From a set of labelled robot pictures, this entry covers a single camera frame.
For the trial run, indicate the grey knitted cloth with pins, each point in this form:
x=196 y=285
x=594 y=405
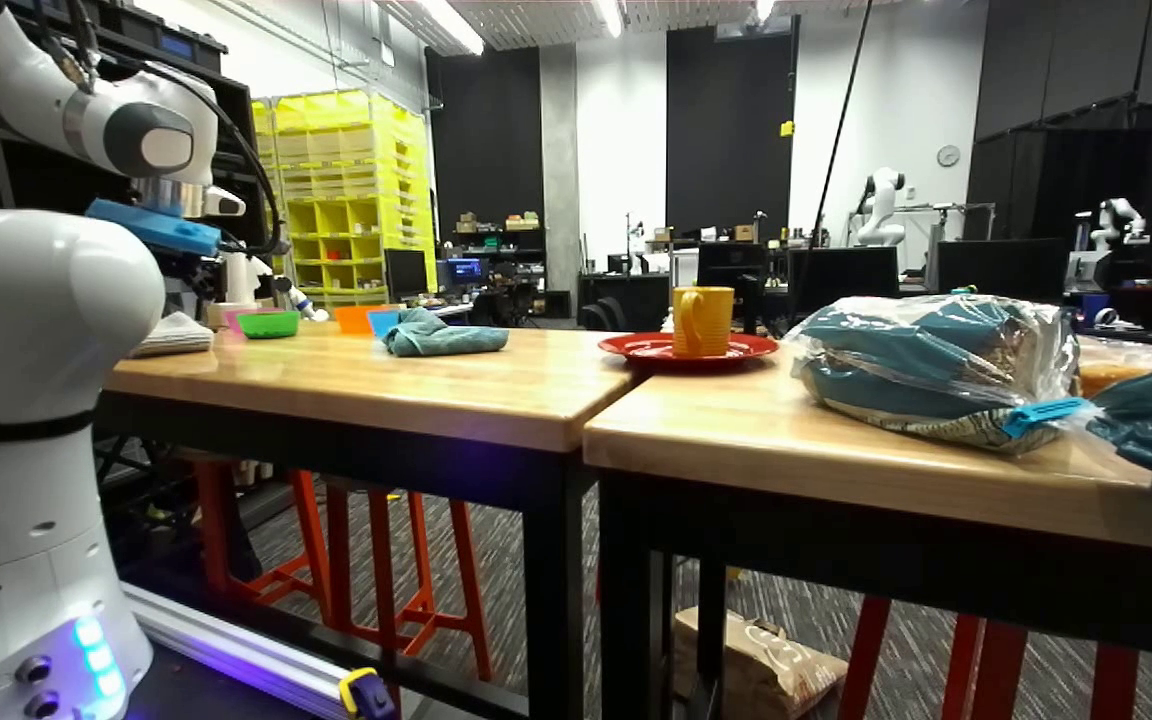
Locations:
x=172 y=337

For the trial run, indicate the orange metal stool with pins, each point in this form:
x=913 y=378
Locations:
x=996 y=667
x=216 y=532
x=463 y=586

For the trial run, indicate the round wall clock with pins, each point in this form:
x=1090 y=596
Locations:
x=950 y=159

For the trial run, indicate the ceiling light strip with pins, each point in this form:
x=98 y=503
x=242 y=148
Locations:
x=610 y=12
x=449 y=27
x=766 y=10

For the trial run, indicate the black slanted pole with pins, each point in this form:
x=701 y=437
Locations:
x=837 y=127

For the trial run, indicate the orange plastic bowl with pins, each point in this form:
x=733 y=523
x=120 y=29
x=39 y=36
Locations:
x=355 y=321

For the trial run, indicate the green plastic bowl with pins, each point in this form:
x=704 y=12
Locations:
x=269 y=325

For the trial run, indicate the black computer monitor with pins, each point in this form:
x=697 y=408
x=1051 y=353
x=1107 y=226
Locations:
x=841 y=282
x=1001 y=270

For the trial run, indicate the small white background robot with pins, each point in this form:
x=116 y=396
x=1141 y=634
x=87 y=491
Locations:
x=1110 y=226

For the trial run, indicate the yellow mug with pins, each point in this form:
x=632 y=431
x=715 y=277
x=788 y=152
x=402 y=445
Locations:
x=701 y=321

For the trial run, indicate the black storage rack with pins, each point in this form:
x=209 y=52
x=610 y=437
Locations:
x=189 y=65

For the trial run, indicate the yellow bin shelf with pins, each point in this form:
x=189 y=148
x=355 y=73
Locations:
x=349 y=185

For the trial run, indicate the clear bag of teal cloths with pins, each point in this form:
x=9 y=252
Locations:
x=938 y=372

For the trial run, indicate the short wooden table black frame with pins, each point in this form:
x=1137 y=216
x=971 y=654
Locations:
x=763 y=440

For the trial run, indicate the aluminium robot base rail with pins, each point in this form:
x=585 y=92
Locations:
x=242 y=654

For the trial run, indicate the crumpled teal cloth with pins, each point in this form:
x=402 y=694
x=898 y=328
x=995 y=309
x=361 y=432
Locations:
x=442 y=337

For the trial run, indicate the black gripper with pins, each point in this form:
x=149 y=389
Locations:
x=196 y=282

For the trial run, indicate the long wooden table black frame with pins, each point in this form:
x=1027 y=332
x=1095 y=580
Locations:
x=468 y=386

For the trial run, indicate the white plastic stand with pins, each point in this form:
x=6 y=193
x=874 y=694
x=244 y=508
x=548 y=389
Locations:
x=242 y=282

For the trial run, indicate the large white background robot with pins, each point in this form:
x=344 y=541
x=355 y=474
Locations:
x=882 y=203

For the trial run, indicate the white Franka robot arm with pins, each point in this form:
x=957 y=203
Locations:
x=29 y=321

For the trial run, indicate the blue plastic bowl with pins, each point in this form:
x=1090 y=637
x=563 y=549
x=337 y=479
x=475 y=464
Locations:
x=382 y=321

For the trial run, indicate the brown paper bag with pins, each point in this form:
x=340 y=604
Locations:
x=763 y=667

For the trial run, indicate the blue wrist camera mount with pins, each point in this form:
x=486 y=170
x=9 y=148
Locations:
x=158 y=226

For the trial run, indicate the red plate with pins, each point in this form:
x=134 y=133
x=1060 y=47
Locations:
x=643 y=353

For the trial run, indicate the yellow and black clamp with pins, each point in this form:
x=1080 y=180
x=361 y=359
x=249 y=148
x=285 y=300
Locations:
x=361 y=691

